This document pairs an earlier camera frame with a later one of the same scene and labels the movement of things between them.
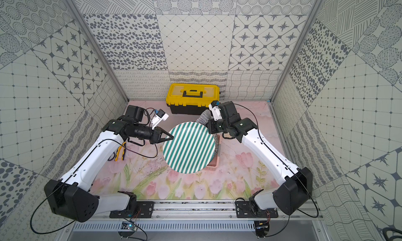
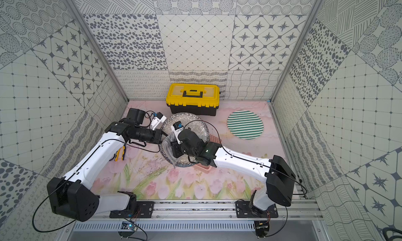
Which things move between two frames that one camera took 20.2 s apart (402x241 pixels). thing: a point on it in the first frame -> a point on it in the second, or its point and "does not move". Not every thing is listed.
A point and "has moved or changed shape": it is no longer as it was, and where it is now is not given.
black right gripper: x=211 y=128 -> x=175 y=147
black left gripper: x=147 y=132 does not move
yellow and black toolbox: x=191 y=98 does not move
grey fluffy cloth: x=205 y=116 -> x=167 y=149
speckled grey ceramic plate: x=215 y=136 -> x=189 y=121
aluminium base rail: x=164 y=210 does not move
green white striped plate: x=192 y=150 has moved or changed shape
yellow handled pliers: x=123 y=145 does not move
